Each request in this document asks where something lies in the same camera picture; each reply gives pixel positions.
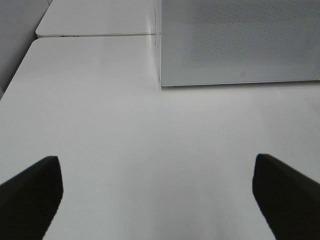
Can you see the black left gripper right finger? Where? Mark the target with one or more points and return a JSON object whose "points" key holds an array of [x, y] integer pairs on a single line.
{"points": [[288, 199]]}

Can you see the white microwave door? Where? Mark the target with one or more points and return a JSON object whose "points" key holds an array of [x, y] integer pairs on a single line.
{"points": [[211, 42]]}

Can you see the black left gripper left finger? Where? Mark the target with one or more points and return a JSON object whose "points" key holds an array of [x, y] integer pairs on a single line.
{"points": [[30, 200]]}

